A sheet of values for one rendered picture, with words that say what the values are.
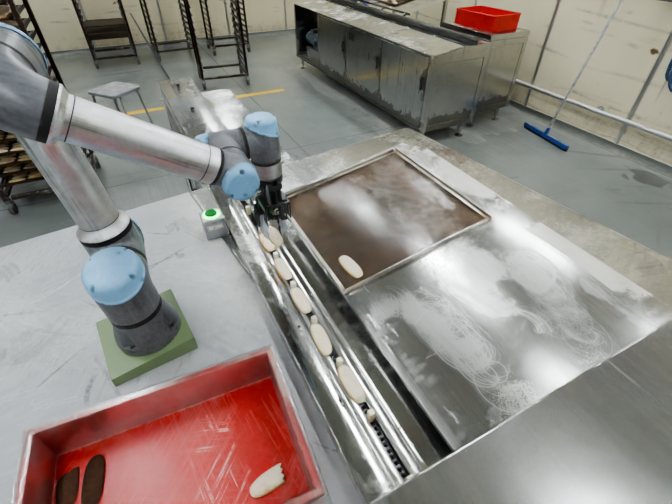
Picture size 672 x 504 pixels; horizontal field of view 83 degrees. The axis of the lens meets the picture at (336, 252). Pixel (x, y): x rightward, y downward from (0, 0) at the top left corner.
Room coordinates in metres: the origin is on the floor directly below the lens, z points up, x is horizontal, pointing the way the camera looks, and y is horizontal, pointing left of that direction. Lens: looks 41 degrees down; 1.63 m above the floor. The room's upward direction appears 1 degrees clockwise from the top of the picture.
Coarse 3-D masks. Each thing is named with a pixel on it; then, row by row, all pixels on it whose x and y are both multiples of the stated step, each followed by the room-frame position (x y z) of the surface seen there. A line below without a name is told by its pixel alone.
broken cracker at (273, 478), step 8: (280, 464) 0.29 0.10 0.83; (264, 472) 0.28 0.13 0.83; (272, 472) 0.28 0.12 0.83; (280, 472) 0.28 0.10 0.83; (256, 480) 0.27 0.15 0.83; (264, 480) 0.27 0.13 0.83; (272, 480) 0.27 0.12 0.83; (280, 480) 0.27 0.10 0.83; (256, 488) 0.25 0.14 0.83; (264, 488) 0.25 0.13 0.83; (272, 488) 0.25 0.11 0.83; (256, 496) 0.24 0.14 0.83
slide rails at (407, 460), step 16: (240, 208) 1.14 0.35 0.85; (256, 240) 0.96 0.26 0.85; (288, 288) 0.75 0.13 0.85; (304, 288) 0.75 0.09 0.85; (304, 320) 0.64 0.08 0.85; (320, 320) 0.64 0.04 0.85; (336, 352) 0.54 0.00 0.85; (336, 368) 0.50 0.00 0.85; (352, 368) 0.50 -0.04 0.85; (352, 400) 0.42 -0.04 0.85; (368, 400) 0.42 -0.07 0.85; (384, 416) 0.38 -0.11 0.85; (368, 432) 0.35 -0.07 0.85; (384, 432) 0.35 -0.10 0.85; (384, 448) 0.32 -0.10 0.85; (400, 448) 0.32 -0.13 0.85; (384, 464) 0.29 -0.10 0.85; (416, 464) 0.29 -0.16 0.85; (400, 480) 0.26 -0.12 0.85
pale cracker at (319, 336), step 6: (312, 324) 0.62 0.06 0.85; (318, 324) 0.62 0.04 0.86; (312, 330) 0.60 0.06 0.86; (318, 330) 0.60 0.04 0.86; (324, 330) 0.60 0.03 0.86; (312, 336) 0.58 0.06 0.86; (318, 336) 0.58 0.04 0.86; (324, 336) 0.58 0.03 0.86; (318, 342) 0.56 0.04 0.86; (324, 342) 0.56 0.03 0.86; (330, 342) 0.57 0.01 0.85; (318, 348) 0.55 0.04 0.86; (324, 348) 0.54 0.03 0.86; (330, 348) 0.55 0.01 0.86; (324, 354) 0.53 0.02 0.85
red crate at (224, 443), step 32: (256, 384) 0.47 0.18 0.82; (192, 416) 0.39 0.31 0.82; (224, 416) 0.39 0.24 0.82; (256, 416) 0.39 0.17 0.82; (96, 448) 0.32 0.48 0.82; (128, 448) 0.32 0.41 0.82; (160, 448) 0.33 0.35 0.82; (192, 448) 0.33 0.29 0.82; (224, 448) 0.33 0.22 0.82; (256, 448) 0.33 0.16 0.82; (288, 448) 0.33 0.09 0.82; (128, 480) 0.27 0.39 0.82; (160, 480) 0.27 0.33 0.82; (192, 480) 0.27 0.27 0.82; (224, 480) 0.27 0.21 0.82; (288, 480) 0.27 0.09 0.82
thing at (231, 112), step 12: (204, 96) 2.40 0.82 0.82; (216, 96) 2.40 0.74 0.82; (228, 96) 2.40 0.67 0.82; (216, 108) 2.20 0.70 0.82; (228, 108) 2.21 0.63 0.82; (240, 108) 2.21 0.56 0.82; (228, 120) 2.03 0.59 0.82; (240, 120) 2.03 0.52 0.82; (288, 156) 1.62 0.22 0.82; (192, 180) 1.88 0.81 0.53
